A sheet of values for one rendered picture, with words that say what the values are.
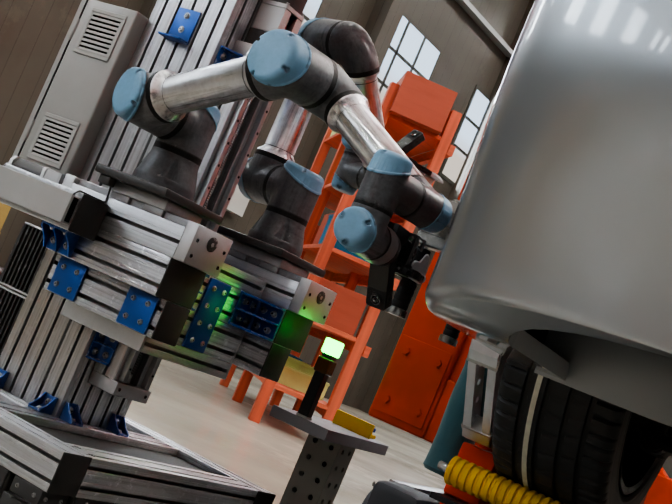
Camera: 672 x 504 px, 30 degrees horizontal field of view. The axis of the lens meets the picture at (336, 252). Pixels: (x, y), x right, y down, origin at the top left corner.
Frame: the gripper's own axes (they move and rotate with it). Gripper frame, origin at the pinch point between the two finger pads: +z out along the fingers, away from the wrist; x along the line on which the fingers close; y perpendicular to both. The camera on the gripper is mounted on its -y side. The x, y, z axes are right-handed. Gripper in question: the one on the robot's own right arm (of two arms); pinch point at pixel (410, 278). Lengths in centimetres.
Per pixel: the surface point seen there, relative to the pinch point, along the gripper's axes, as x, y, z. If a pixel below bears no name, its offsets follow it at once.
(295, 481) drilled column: 38, -55, 73
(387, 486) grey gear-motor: 2, -43, 39
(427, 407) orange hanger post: 7, -23, 60
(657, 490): -21, -21, 253
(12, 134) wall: 646, 40, 611
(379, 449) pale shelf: 26, -40, 91
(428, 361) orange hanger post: 12, -13, 60
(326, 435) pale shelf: 27, -40, 54
